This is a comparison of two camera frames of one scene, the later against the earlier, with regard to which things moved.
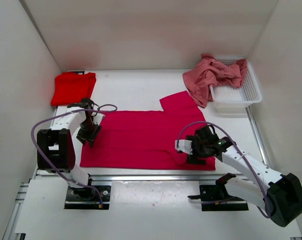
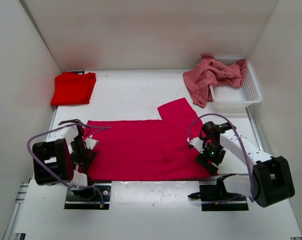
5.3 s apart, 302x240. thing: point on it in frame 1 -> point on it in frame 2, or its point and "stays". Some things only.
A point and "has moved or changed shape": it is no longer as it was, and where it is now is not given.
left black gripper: x=82 y=137 -> x=82 y=160
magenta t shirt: x=145 y=139 has moved or changed shape
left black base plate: x=87 y=198 stays
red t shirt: x=70 y=87 stays
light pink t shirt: x=210 y=72 stays
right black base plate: x=215 y=198 stays
